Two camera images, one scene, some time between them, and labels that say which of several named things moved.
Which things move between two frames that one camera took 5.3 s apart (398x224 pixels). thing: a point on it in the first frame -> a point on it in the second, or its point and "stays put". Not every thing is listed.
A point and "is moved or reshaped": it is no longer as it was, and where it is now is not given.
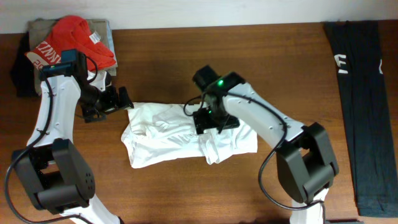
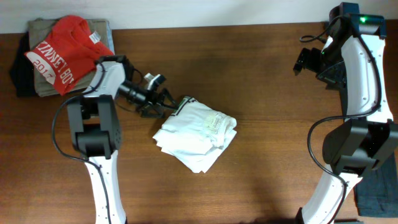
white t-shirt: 155,133 is moved or reshaped
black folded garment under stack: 23,71 stays put
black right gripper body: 206,117 -> 333,73
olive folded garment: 38,28 stays put
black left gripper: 111,103 -> 158,100
